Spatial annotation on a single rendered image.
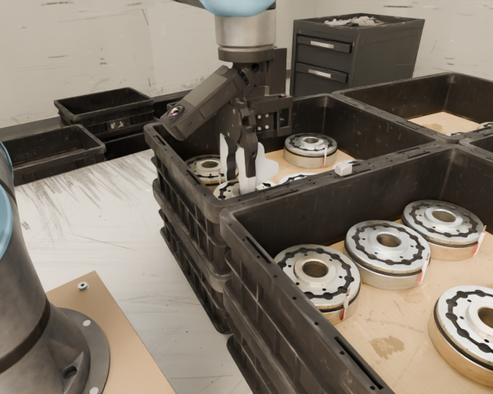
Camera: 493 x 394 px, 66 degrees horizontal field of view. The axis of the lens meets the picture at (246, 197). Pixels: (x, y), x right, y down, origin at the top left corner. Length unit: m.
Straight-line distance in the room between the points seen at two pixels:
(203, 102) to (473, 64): 3.67
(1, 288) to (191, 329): 0.32
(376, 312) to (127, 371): 0.27
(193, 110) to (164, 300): 0.32
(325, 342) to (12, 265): 0.24
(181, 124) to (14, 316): 0.26
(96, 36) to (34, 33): 0.46
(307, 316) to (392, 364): 0.14
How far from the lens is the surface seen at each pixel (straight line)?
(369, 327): 0.45
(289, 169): 0.73
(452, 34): 4.11
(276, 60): 0.52
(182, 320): 0.61
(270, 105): 0.51
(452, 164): 0.66
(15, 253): 0.35
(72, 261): 0.77
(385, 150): 0.74
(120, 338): 0.48
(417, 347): 0.45
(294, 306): 0.32
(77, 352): 0.44
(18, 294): 0.36
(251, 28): 0.48
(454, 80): 1.13
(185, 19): 3.88
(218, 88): 0.48
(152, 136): 0.62
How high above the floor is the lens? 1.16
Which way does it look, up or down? 31 degrees down
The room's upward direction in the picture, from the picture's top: straight up
